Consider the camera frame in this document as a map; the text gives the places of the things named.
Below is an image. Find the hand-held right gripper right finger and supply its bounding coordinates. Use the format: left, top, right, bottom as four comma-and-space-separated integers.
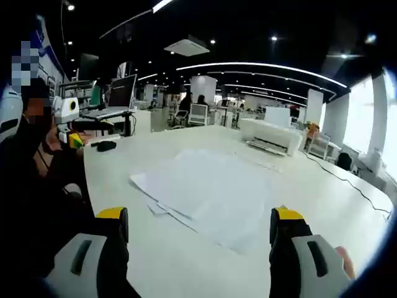
269, 206, 353, 298

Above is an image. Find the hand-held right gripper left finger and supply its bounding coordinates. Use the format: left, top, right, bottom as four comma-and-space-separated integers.
43, 206, 142, 298

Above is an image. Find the white paper sheet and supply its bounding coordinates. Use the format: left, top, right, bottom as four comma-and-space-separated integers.
129, 148, 282, 254

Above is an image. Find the person's left hand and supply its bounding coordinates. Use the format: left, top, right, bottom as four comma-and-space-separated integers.
45, 133, 68, 153

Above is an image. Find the person's right hand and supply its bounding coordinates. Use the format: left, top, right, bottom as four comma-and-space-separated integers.
335, 246, 356, 280

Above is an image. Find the white shelf rack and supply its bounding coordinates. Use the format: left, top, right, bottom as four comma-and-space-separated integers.
58, 79, 97, 109

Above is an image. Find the dark monitor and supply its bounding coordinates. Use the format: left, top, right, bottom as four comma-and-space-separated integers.
77, 53, 100, 82

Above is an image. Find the white chest device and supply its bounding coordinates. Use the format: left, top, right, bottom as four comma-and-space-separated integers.
0, 84, 24, 142

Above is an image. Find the computer monitor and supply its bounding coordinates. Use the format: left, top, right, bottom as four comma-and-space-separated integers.
81, 73, 138, 120

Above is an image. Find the white desk partition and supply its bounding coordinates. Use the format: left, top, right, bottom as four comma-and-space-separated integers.
133, 110, 153, 136

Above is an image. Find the white table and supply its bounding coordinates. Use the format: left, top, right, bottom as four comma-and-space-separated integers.
83, 124, 395, 298

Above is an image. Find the person in dark shirt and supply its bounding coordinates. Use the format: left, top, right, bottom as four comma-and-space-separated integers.
0, 117, 97, 280

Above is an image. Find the black office chair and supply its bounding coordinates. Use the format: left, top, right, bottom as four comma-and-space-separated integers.
337, 151, 353, 171

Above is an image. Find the white mesh office chair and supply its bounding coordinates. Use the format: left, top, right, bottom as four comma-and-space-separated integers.
187, 102, 208, 127

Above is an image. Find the white printer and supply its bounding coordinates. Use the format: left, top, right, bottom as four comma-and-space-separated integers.
240, 107, 306, 157

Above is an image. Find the ceiling air conditioner vent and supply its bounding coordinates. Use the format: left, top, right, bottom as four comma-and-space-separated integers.
163, 35, 211, 58

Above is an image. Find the blue and white wall poster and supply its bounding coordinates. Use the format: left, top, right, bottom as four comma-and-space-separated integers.
30, 15, 68, 100

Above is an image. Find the black cable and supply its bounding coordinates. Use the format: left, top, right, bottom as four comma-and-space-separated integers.
305, 151, 392, 220

